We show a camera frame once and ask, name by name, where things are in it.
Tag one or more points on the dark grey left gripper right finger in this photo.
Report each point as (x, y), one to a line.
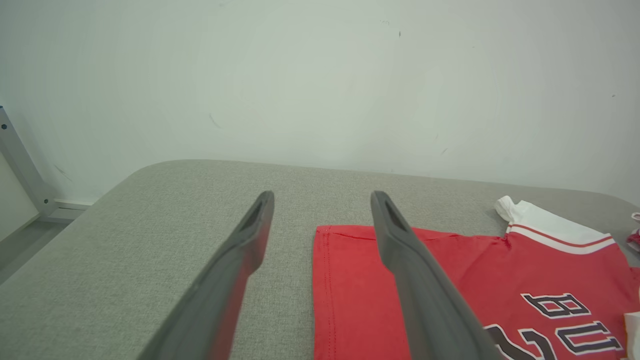
(430, 310)

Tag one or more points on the red Bulls basketball shorts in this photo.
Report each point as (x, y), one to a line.
(635, 240)

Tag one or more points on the red Bulls basketball jersey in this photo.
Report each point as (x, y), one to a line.
(360, 300)

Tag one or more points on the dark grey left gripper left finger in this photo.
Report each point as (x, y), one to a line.
(220, 300)

